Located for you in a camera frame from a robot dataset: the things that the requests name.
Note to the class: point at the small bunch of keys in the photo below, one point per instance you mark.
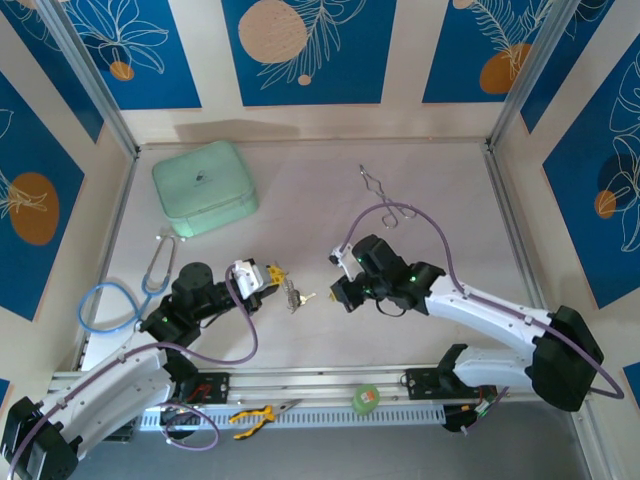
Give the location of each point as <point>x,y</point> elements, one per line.
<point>309,297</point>

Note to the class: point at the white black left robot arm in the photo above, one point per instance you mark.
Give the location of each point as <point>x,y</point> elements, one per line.
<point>115,390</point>

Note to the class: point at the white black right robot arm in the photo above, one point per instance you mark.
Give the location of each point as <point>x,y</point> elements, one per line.
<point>490,310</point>

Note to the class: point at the blue stethoscope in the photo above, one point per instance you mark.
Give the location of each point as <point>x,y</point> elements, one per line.
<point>150,285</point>

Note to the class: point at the mint green zip case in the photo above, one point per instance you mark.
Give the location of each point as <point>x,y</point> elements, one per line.
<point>205,185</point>

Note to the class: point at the green tape roll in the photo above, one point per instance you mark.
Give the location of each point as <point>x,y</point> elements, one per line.
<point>365,398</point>

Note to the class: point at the yellow black pliers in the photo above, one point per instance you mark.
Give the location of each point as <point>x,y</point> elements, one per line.
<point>250,417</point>

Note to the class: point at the black ribbed extrusion block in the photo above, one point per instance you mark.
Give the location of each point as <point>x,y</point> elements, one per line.
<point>122,432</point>

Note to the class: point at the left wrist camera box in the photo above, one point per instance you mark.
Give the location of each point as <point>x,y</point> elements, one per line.
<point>248,280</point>

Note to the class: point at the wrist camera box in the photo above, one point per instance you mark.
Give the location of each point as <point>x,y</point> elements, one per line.
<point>248,280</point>
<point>348,262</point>

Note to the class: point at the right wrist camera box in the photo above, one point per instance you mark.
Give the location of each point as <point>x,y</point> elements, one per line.
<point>348,262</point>

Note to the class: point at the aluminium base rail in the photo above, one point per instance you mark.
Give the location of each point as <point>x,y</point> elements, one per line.
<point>310,382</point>

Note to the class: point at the aluminium table side rail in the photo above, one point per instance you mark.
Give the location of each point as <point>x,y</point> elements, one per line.
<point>112,225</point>
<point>510,225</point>

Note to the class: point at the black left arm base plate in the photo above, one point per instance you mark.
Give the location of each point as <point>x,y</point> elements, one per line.
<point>215,386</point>

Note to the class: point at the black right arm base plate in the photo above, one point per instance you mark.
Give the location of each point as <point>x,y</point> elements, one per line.
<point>422,384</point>

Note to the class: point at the aluminium frame post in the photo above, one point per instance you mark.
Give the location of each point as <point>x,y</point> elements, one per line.
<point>535,65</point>
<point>85,75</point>

